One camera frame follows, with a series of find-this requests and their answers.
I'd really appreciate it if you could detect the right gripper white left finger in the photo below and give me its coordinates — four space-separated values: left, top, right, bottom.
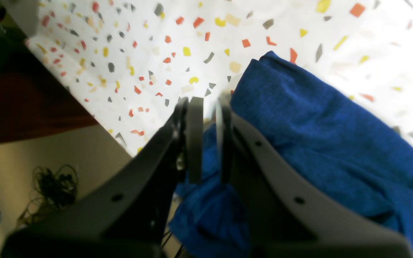
1 97 203 258

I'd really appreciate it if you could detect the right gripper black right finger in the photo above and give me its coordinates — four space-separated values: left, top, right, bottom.
216 98 413 258

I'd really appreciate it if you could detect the blue t-shirt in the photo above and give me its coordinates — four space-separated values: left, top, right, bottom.
169 51 413 258

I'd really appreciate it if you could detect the terrazzo patterned tablecloth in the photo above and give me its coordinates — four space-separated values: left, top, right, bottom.
26 0 413 156

